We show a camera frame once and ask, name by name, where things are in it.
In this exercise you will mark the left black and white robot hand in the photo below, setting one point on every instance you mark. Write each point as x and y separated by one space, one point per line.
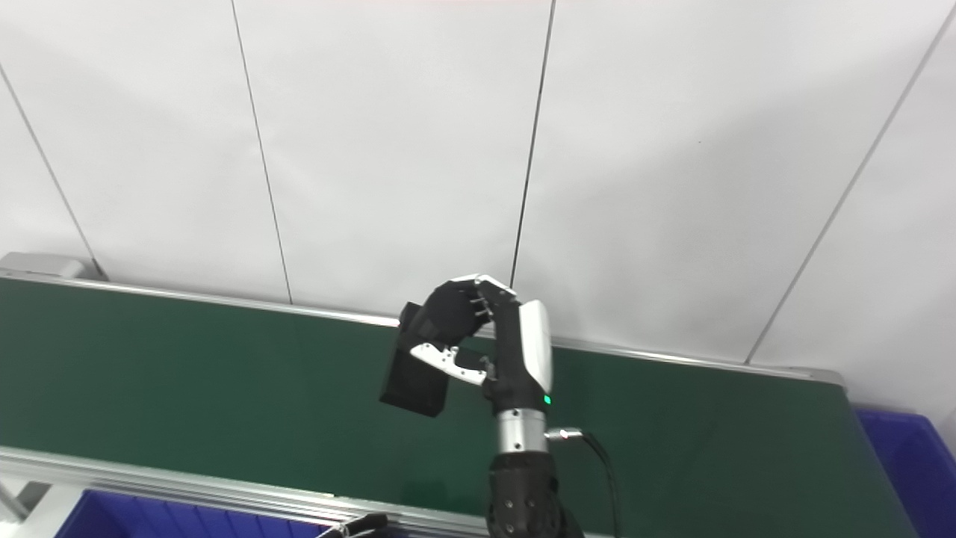
366 521

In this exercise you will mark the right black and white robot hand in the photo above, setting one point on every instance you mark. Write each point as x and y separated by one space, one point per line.
519 359

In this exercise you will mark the black cylinder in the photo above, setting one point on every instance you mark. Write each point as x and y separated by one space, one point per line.
414 385

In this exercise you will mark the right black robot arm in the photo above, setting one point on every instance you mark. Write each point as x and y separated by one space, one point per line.
523 501

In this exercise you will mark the blue plastic bin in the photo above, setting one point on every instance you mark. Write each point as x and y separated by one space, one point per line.
926 478
149 519

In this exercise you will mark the aluminium conveyor leg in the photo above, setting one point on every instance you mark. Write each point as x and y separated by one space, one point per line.
22 501

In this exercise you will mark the green conveyor with aluminium frame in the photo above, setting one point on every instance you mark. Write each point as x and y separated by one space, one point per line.
187 373

